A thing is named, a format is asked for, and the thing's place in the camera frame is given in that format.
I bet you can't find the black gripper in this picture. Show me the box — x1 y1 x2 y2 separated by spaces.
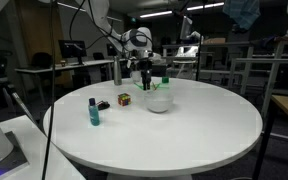
138 58 154 92

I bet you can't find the white bowl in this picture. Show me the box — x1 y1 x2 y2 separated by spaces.
144 91 175 114

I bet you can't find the multicoloured rubik's cube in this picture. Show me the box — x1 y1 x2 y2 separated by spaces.
117 92 132 107

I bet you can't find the long green stick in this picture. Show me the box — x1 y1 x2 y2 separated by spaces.
133 82 144 92

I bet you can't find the white mug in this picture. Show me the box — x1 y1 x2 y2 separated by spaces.
130 70 142 84

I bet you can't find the stainless steel water bottle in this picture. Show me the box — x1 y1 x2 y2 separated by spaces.
113 55 123 86

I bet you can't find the black multitool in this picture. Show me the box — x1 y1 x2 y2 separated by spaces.
96 100 111 111

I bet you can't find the small black computer monitor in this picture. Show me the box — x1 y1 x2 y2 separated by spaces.
106 43 118 57

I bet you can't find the teal sanitizer bottle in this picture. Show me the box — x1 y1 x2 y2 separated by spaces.
88 97 101 127

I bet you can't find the ceiling light strip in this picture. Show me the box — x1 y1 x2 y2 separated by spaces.
139 9 173 19
187 2 225 11

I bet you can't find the long white office desk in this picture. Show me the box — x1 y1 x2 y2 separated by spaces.
14 59 116 98

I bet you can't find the large black computer monitor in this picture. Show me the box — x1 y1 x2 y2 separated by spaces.
58 39 88 66

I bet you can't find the black office chair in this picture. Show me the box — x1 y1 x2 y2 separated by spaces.
30 52 54 70

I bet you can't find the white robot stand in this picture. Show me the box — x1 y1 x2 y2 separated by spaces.
0 114 86 180

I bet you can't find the blue hanging cloth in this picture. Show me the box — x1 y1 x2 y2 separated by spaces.
222 0 261 31

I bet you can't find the grey robot mounting plate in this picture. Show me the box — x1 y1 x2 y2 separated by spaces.
0 130 29 178

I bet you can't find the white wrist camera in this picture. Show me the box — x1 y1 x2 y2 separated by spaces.
126 51 162 69

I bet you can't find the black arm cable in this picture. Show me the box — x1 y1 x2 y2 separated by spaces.
68 0 128 51

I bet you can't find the black hanging cable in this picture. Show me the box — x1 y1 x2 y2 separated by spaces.
39 0 57 180

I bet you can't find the grey metal frame table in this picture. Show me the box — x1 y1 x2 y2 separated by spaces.
228 34 288 118

